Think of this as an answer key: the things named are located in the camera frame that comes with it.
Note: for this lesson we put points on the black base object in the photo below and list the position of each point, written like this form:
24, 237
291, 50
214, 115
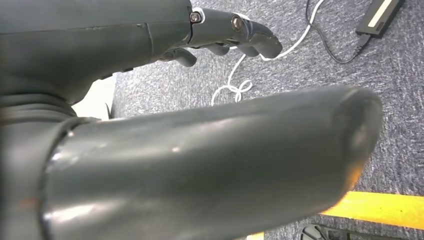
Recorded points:
318, 233

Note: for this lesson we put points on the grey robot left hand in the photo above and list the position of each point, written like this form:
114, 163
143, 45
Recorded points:
198, 165

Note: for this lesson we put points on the yellow floor tape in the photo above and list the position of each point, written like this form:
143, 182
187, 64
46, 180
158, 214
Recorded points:
381, 208

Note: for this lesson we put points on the black power adapter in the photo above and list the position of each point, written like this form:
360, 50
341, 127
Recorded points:
377, 18

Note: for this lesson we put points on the ribbed robot left arm sleeve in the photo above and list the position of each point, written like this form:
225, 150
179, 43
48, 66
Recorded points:
33, 109

